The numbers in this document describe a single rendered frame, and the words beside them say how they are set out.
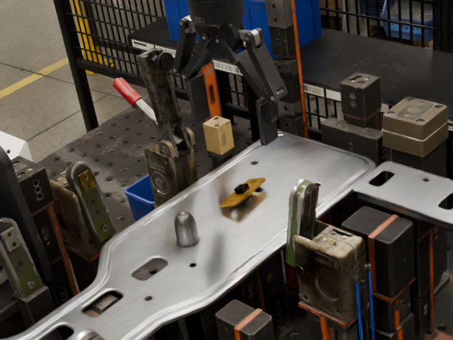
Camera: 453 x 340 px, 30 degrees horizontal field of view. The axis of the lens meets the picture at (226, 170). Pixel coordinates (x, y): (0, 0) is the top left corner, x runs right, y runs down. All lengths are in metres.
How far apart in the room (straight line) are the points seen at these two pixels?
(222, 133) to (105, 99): 2.75
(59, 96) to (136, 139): 2.12
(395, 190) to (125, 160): 0.96
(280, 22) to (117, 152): 0.76
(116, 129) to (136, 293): 1.14
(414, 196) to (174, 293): 0.39
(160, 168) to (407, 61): 0.52
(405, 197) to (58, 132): 2.79
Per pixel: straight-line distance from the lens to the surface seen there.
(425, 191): 1.29
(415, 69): 1.59
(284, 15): 1.50
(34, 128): 4.01
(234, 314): 1.11
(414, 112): 1.38
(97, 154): 2.15
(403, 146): 1.38
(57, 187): 1.30
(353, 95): 1.44
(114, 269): 1.21
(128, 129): 2.25
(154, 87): 1.31
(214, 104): 1.42
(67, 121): 3.99
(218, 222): 1.26
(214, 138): 1.39
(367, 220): 1.27
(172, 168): 1.36
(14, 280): 1.22
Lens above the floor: 1.71
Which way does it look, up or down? 31 degrees down
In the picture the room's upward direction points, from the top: 9 degrees counter-clockwise
